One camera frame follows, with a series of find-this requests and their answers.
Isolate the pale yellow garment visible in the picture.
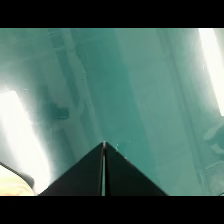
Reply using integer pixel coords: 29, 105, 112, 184
0, 161, 36, 197

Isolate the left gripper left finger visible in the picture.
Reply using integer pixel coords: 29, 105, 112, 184
38, 141, 105, 197

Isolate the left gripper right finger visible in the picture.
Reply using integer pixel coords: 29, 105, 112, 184
104, 141, 168, 197

